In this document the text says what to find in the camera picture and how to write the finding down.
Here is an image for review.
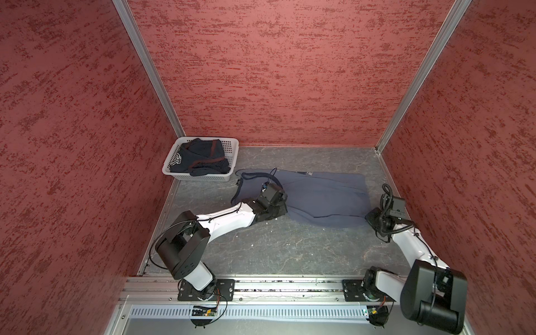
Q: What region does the grey-blue tank top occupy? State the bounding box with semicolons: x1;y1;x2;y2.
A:
231;168;371;228

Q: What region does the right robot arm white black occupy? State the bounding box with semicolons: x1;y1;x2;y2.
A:
362;193;468;334

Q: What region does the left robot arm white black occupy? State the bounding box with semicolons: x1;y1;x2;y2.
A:
152;183;288;300

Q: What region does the dark navy maroon-trimmed tank top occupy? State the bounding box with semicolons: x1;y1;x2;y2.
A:
169;138;230;177

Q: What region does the white plastic laundry basket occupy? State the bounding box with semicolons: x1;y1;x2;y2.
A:
162;137;239;182

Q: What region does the left small circuit board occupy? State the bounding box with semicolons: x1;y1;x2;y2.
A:
192;306;218;318

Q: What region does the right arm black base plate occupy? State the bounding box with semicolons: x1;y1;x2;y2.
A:
341;279;383;302

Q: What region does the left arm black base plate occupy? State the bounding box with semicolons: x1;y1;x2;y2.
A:
177;279;236;302

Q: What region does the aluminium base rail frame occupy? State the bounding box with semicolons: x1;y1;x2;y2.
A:
104;274;476;335

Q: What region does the white perforated cable duct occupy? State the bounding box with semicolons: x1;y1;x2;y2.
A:
129;304;368;323

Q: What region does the aluminium corner post right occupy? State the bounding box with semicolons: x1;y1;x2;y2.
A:
375;0;472;156

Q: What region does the aluminium corner post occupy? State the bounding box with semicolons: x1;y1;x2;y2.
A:
375;0;472;156
113;0;185;138

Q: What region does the aluminium corner post left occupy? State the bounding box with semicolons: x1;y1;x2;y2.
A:
113;0;185;138

